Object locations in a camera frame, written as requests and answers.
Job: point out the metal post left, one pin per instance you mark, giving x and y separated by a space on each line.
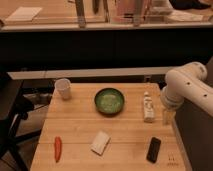
80 13

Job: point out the red pepper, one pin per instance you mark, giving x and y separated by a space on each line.
57 148

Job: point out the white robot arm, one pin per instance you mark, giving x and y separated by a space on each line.
186 82

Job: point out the green ceramic bowl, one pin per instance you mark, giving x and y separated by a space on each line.
109 101

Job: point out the white papers top right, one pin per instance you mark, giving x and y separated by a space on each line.
180 16

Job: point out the metal post right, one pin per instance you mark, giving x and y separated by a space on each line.
137 12

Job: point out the black office chair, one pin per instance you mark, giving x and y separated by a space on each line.
14 107

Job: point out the metal post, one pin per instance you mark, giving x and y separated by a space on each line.
80 13
137 12

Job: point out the white sponge block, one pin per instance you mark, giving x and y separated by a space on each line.
100 142

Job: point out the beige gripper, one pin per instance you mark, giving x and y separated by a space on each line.
168 116

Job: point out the black smartphone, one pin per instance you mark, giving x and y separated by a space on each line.
153 150

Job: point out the white paper sheet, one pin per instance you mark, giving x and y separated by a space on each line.
23 14

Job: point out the white tube bottle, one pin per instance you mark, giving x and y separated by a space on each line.
149 115

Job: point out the white paper cup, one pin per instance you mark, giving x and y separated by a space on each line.
63 88

